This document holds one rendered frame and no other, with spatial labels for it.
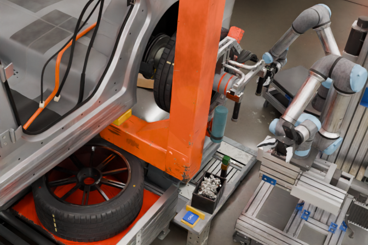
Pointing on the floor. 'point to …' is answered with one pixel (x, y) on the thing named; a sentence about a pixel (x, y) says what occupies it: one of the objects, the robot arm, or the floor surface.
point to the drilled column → (192, 239)
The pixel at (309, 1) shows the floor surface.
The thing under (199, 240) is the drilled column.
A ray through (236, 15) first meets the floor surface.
